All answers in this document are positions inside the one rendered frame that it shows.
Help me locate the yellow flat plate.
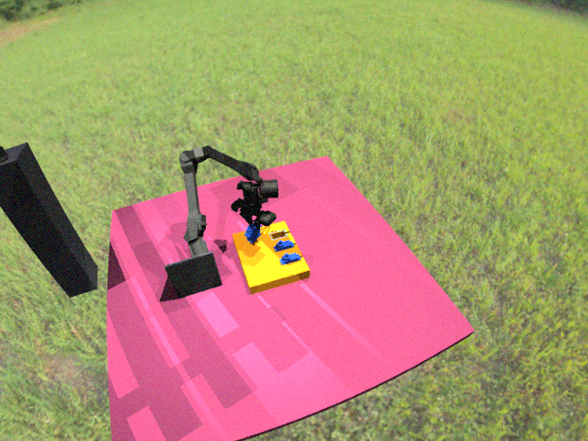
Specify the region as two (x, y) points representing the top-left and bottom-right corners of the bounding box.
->
(232, 221), (311, 295)

